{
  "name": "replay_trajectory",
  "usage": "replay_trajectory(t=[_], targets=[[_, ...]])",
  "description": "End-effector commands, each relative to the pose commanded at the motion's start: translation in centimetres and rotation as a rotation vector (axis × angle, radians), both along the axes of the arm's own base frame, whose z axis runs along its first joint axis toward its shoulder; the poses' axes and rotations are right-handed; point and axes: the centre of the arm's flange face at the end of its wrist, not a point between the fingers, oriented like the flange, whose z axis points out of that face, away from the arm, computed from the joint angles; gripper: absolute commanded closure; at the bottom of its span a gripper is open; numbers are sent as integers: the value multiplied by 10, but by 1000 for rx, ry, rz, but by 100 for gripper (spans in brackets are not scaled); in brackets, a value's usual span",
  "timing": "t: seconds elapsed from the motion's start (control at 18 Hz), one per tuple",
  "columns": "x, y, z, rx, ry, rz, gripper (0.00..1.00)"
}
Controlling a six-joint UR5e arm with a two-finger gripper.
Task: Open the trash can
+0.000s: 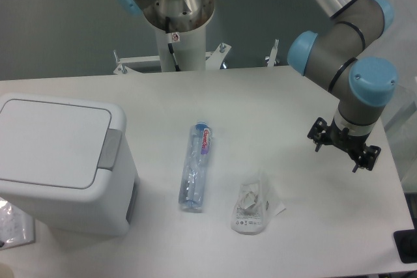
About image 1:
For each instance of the robot base with white pedestal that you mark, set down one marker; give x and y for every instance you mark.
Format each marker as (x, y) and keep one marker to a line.
(180, 30)

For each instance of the crumpled white plastic bag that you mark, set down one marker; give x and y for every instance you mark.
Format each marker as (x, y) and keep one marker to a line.
(258, 202)

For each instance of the white trash can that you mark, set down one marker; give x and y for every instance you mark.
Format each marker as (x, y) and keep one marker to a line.
(106, 206)

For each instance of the clear plastic water bottle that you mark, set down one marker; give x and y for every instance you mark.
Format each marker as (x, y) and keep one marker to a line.
(196, 164)

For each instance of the black device at table edge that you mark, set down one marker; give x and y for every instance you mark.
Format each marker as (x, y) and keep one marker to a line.
(405, 241)

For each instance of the clear plastic sheet left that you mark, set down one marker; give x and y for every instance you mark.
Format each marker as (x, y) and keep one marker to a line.
(17, 227)

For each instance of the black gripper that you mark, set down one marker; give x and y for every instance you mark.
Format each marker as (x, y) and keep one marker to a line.
(365, 157)

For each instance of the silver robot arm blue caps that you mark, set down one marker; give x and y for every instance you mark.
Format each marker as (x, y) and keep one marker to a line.
(363, 86)

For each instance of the white trash can lid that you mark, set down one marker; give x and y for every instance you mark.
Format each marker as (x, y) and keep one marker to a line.
(51, 144)

